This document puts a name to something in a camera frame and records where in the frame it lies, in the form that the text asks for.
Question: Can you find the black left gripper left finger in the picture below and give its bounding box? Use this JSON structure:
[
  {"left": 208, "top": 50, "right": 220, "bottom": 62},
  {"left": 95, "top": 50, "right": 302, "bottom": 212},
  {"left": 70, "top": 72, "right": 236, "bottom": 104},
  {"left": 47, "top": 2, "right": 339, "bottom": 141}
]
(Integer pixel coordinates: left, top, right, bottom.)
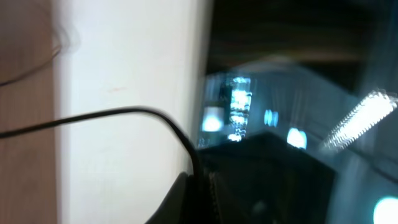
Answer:
[{"left": 145, "top": 172, "right": 196, "bottom": 224}]

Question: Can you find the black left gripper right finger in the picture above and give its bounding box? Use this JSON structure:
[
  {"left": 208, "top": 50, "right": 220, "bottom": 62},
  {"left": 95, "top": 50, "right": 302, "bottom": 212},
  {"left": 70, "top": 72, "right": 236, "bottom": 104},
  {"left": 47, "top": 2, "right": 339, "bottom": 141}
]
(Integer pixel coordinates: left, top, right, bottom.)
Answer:
[{"left": 205, "top": 172, "right": 246, "bottom": 224}]

